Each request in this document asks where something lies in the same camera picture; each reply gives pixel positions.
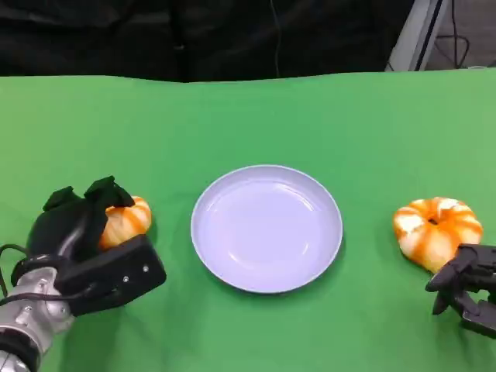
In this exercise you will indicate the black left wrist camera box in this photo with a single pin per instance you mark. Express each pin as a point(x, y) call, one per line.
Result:
point(116, 275)

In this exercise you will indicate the grey metal frame post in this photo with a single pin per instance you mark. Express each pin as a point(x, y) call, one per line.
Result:
point(418, 35)

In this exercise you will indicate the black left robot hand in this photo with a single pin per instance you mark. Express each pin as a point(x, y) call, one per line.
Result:
point(58, 228)

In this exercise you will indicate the black backdrop cloth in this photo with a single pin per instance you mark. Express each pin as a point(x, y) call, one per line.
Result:
point(155, 38)

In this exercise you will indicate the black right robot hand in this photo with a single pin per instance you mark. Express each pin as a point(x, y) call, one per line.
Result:
point(472, 271)

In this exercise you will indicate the orange and white bread roll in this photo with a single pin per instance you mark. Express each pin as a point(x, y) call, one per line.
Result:
point(434, 232)
point(128, 224)

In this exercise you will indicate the lilac plate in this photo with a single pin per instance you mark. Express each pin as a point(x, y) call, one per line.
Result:
point(267, 232)

